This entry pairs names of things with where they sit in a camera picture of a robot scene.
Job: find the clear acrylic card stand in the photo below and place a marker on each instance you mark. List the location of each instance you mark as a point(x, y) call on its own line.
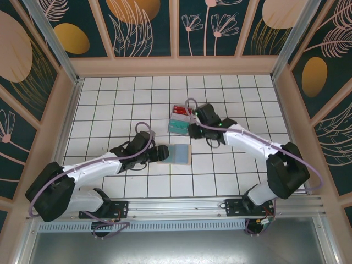
point(176, 133)

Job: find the beige leather card holder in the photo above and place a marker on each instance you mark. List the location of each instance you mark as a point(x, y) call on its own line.
point(181, 154)

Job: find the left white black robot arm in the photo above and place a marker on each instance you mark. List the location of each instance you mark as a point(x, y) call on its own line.
point(90, 167)

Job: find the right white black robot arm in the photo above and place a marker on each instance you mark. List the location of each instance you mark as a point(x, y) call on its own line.
point(247, 140)

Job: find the white card with red mark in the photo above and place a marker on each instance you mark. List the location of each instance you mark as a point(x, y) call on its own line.
point(178, 117)

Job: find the steel sheet panel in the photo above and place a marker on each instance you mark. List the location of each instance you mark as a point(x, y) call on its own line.
point(176, 247)

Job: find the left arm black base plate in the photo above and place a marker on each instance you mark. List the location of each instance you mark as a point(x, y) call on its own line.
point(121, 209)

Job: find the aluminium mounting rail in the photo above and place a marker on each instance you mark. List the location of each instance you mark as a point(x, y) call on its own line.
point(176, 206)

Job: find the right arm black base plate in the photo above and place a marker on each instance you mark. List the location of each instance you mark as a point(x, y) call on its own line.
point(233, 207)

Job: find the aluminium frame post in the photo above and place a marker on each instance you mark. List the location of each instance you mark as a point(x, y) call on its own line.
point(291, 38)
point(55, 46)

